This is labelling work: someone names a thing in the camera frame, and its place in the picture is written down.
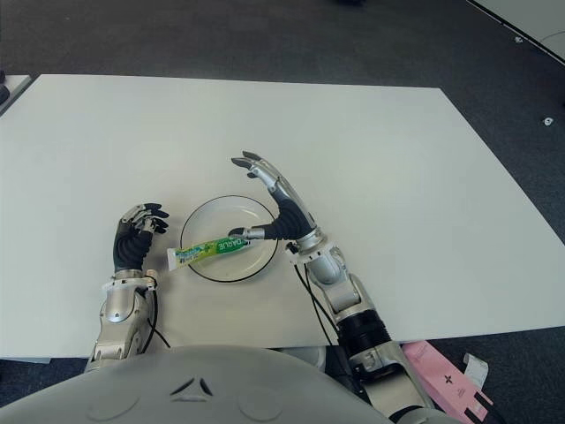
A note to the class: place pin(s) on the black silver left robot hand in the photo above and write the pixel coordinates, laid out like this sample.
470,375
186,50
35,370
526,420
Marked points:
130,249

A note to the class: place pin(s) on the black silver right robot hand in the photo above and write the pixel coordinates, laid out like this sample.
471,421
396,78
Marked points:
291,221

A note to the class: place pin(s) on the green toothpaste tube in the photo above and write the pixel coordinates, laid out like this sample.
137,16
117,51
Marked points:
207,249

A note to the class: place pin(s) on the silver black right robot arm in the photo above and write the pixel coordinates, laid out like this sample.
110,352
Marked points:
326,269

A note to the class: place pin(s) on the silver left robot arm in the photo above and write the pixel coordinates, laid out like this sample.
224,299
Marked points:
117,305

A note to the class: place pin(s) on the white plate with black rim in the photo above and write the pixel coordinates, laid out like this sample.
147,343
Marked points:
238,265

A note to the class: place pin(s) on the white bucket under table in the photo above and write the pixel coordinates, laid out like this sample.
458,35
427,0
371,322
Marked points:
315,353

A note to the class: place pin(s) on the grey robot torso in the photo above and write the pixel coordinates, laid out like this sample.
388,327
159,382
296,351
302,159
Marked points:
198,388

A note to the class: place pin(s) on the white side table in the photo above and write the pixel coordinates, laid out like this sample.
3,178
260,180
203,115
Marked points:
15,86

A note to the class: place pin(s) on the black object on side table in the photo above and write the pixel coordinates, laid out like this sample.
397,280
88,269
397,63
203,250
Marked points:
2,90

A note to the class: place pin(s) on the pink cardboard box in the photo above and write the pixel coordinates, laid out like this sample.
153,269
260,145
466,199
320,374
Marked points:
441,375

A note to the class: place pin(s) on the white paper slip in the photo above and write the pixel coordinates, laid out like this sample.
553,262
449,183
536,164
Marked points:
476,364

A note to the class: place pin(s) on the white neighbouring table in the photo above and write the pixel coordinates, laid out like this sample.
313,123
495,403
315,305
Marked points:
538,17

